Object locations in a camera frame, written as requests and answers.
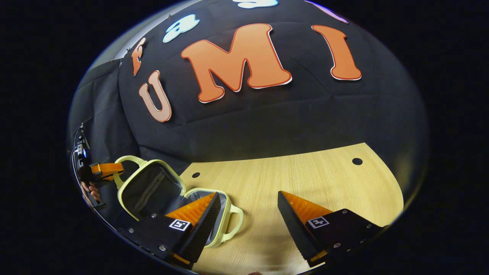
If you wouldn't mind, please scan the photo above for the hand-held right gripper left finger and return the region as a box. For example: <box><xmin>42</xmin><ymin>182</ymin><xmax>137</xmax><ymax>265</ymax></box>
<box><xmin>117</xmin><ymin>192</ymin><xmax>222</xmax><ymax>270</ymax></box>

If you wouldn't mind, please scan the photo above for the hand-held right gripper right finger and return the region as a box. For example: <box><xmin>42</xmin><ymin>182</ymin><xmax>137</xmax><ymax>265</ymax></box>
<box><xmin>277</xmin><ymin>190</ymin><xmax>385</xmax><ymax>268</ymax></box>

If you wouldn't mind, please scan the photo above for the pale yellow suitcase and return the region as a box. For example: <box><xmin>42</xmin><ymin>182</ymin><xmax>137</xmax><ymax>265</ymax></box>
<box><xmin>115</xmin><ymin>155</ymin><xmax>244</xmax><ymax>249</ymax></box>

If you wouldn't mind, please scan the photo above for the black backdrop cloth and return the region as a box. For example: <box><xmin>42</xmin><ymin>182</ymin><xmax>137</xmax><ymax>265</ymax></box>
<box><xmin>68</xmin><ymin>0</ymin><xmax>429</xmax><ymax>214</ymax></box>

